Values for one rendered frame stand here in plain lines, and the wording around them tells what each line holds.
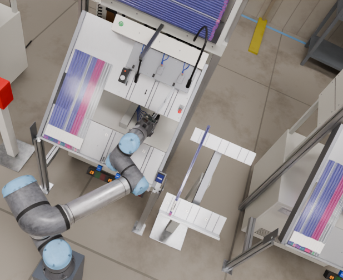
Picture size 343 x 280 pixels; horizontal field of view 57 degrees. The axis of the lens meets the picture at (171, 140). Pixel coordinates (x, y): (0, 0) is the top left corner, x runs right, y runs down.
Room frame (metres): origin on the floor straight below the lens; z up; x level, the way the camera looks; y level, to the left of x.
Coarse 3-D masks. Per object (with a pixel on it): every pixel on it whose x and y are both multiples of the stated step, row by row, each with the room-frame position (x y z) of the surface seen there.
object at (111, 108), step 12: (108, 96) 1.39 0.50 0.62; (96, 108) 1.25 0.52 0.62; (108, 108) 1.29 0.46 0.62; (120, 108) 1.33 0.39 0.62; (144, 108) 1.41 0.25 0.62; (96, 120) 1.16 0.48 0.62; (108, 120) 1.20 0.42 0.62; (120, 120) 1.24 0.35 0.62; (132, 120) 1.28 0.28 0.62; (168, 120) 1.41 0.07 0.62; (120, 132) 1.15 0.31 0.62; (156, 132) 1.27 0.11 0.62; (168, 132) 1.31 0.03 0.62; (156, 144) 1.18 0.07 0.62; (168, 144) 1.22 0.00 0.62; (72, 156) 1.15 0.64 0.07
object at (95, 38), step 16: (96, 16) 1.33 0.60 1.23; (80, 32) 1.26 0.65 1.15; (96, 32) 1.28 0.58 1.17; (112, 32) 1.30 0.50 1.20; (80, 48) 1.20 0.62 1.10; (96, 48) 1.23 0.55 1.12; (112, 48) 1.25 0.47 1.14; (128, 48) 1.27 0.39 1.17; (112, 64) 1.20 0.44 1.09; (112, 80) 1.15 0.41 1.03; (128, 80) 1.17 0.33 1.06; (144, 80) 1.19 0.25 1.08; (128, 96) 1.12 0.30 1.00; (144, 96) 1.14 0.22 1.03; (160, 96) 1.16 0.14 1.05; (176, 96) 1.19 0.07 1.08; (160, 112) 1.11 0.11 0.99; (176, 112) 1.13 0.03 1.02
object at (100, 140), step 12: (48, 120) 0.92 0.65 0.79; (96, 132) 0.95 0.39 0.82; (108, 132) 0.97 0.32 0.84; (84, 144) 0.89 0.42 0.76; (96, 144) 0.90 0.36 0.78; (108, 144) 0.92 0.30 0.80; (144, 144) 0.98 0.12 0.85; (96, 156) 0.86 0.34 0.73; (132, 156) 0.92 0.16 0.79; (144, 156) 0.94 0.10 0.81; (156, 156) 0.96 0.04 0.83; (144, 168) 0.89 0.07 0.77; (156, 168) 0.91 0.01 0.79
